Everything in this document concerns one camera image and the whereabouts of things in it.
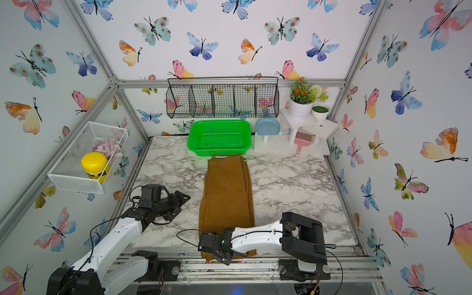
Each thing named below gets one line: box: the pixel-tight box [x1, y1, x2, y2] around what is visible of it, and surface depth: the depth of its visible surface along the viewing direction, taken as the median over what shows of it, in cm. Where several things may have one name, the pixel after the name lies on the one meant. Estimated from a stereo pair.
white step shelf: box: [254, 108, 339, 157], surface depth 116 cm
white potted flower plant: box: [288, 76, 329, 122], surface depth 91 cm
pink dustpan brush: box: [293, 131, 313, 155], surface depth 119 cm
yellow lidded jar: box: [81, 151, 111, 184], surface depth 65 cm
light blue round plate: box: [255, 117, 281, 136], surface depth 109 cm
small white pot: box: [311, 105, 330, 122], surface depth 104 cm
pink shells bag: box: [92, 138, 123, 160], surface depth 70 cm
